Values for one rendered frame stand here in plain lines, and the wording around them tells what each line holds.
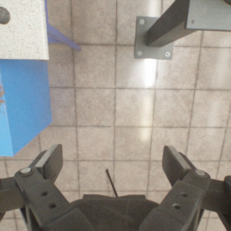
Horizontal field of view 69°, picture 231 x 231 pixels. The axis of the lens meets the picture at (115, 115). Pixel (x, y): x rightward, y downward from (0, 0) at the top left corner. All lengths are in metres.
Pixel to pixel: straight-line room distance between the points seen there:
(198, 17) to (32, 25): 0.53
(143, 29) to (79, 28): 0.48
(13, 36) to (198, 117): 1.43
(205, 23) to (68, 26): 1.10
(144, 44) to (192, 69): 0.44
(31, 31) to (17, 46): 0.07
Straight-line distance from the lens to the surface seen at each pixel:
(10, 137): 1.01
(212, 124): 1.73
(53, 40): 1.03
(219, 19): 0.58
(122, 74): 1.41
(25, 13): 0.74
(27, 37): 0.73
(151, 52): 1.43
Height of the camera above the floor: 1.41
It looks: 75 degrees down
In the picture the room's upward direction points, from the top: 176 degrees clockwise
